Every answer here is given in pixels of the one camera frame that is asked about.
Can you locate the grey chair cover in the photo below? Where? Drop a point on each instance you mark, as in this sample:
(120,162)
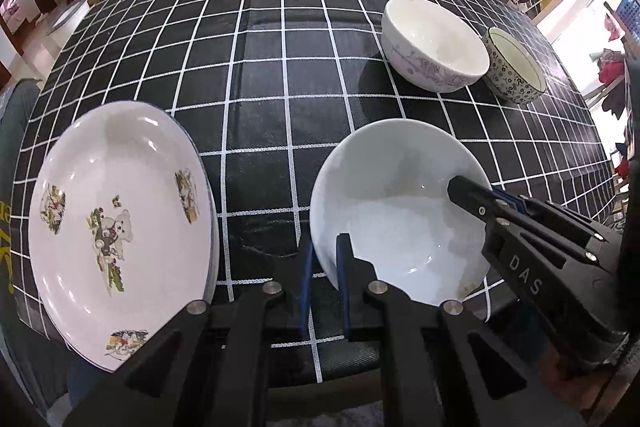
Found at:
(15,107)

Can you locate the small floral patterned bowl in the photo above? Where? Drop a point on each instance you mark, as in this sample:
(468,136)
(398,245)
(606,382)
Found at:
(515,57)

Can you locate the white plate with pink petals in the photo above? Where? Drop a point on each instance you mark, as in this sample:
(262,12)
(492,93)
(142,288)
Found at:
(213,252)

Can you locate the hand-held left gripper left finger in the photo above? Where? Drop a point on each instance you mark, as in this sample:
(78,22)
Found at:
(303,302)

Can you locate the white bowl with grey pattern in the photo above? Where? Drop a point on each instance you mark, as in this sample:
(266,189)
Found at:
(430,32)

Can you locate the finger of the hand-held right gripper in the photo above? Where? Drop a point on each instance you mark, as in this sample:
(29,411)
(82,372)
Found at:
(472,199)
(560,227)

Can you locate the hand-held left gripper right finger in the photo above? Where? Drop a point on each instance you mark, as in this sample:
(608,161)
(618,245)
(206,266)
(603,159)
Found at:
(342,267)

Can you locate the white mop bucket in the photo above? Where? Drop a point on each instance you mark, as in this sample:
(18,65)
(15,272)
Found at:
(70,14)

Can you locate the white plate with bear print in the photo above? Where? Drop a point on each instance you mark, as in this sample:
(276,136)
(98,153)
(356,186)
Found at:
(125,157)

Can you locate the clothes drying rack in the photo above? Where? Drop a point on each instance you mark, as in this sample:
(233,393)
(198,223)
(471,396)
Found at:
(612,77)

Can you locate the blue plastic basket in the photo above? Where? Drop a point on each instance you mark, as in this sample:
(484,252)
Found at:
(631,9)

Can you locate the pale blue white bowl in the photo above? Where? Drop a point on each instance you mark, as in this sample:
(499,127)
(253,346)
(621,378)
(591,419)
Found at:
(390,207)

